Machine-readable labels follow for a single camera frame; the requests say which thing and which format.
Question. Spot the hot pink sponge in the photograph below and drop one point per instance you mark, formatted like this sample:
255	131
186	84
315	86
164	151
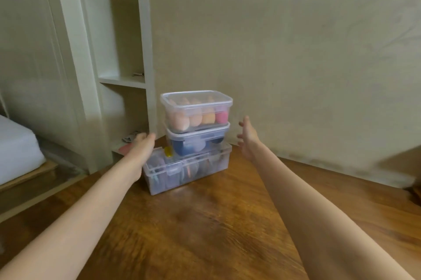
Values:
222	117

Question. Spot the white shelf unit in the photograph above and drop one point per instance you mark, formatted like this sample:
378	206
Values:
144	42

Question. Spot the clear divided organizer box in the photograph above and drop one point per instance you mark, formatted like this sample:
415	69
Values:
158	184

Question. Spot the small clear plastic box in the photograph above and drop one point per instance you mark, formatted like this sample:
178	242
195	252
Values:
197	135

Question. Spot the white mattress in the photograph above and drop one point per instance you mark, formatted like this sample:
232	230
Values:
16	151

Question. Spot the crumpled printed paper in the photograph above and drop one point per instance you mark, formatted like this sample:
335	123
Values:
131	138

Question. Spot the pink flat pad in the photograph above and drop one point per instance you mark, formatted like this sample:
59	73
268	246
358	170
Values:
125	148

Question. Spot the group of beige pink sponges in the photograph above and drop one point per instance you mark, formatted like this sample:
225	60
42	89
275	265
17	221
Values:
181	121

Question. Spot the large clear plastic container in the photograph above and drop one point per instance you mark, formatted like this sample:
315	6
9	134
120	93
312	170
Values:
197	97

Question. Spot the group of blue green sponges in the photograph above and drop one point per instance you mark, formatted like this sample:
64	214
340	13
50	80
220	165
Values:
182	148

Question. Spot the person's right forearm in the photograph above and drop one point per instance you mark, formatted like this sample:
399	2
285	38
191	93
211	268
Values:
312	224

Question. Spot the person's left forearm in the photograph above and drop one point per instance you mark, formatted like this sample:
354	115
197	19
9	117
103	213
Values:
65	224

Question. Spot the puffs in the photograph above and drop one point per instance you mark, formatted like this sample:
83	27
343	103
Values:
190	171

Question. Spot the wooden bed base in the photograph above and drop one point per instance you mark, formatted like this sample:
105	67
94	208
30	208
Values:
29	174

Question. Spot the person's left hand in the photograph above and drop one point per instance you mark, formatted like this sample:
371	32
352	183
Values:
143	146

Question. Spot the person's right hand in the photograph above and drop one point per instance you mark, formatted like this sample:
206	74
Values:
250	141

